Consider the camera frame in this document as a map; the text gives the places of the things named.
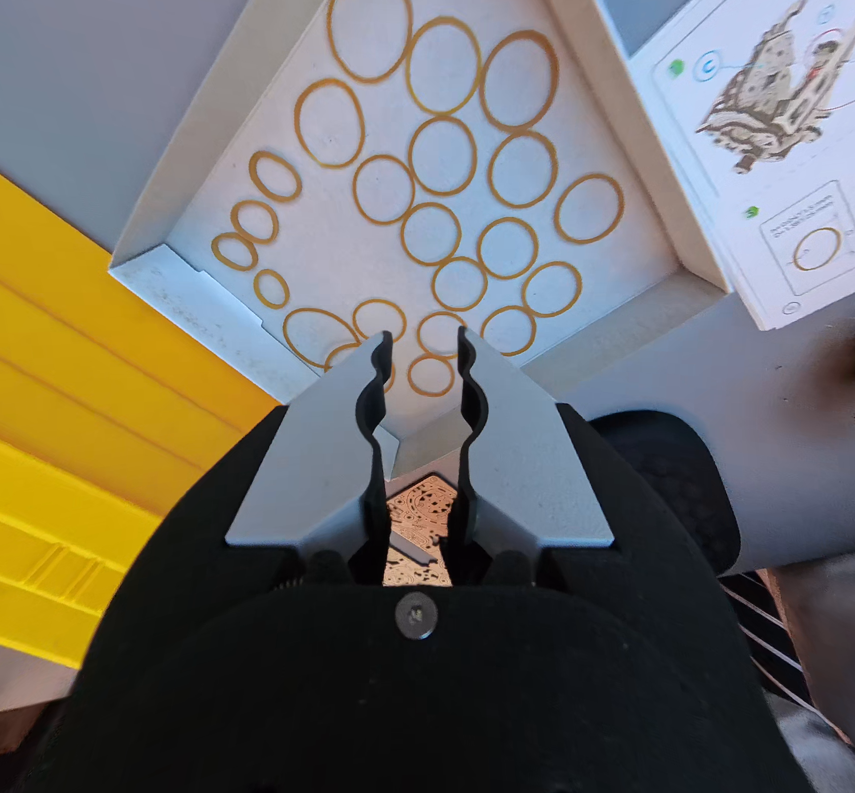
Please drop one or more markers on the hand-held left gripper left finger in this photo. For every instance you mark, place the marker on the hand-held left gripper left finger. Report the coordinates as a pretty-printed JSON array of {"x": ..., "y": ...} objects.
[{"x": 314, "y": 472}]

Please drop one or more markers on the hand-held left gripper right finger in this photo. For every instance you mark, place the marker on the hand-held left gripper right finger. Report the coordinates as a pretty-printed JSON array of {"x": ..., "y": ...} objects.
[{"x": 528, "y": 472}]

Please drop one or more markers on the group of tan rubber bands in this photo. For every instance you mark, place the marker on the group of tan rubber bands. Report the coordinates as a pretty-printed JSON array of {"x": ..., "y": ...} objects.
[{"x": 329, "y": 25}]

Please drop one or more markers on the laser-cut wooden parts sheet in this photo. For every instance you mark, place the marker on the laser-cut wooden parts sheet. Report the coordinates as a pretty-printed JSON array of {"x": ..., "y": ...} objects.
[{"x": 417, "y": 526}]

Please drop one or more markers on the black mesh office chair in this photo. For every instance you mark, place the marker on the black mesh office chair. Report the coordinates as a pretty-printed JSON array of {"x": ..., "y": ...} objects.
[{"x": 681, "y": 486}]

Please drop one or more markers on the yellow plastic bin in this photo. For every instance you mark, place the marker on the yellow plastic bin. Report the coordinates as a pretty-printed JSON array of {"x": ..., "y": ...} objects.
[{"x": 100, "y": 405}]

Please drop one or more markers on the assembly instruction booklet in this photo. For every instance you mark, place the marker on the assembly instruction booklet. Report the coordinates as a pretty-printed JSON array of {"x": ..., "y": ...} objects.
[{"x": 735, "y": 218}]

